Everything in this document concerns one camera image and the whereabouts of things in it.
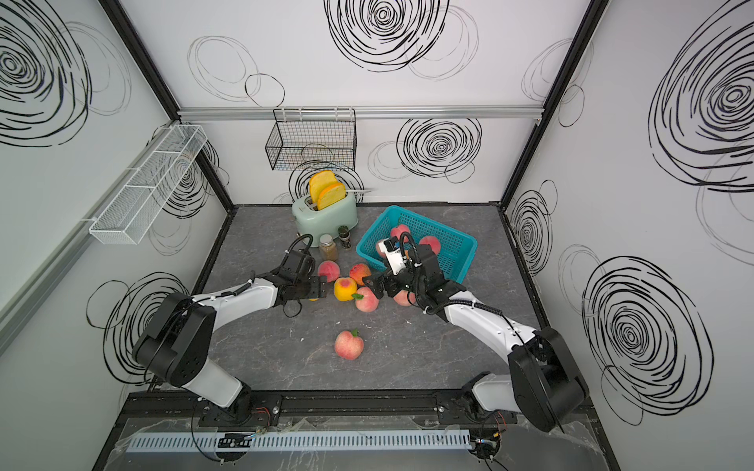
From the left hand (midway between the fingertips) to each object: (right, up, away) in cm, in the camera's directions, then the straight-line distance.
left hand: (314, 286), depth 94 cm
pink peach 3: (+21, +13, -22) cm, 33 cm away
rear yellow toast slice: (0, +35, +5) cm, 35 cm away
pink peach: (+5, +5, 0) cm, 7 cm away
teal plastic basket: (+48, +11, +8) cm, 50 cm away
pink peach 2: (+28, +18, +11) cm, 35 cm away
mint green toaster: (+3, +22, +4) cm, 22 cm away
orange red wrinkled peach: (+15, +5, 0) cm, 15 cm away
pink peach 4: (+13, -13, -15) cm, 24 cm away
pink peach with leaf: (+17, -3, -6) cm, 18 cm away
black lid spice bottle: (+9, +17, +6) cm, 20 cm away
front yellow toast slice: (+4, +31, +1) cm, 31 cm away
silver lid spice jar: (+4, +12, +2) cm, 13 cm away
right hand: (+20, +6, -13) cm, 25 cm away
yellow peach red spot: (+10, 0, -4) cm, 11 cm away
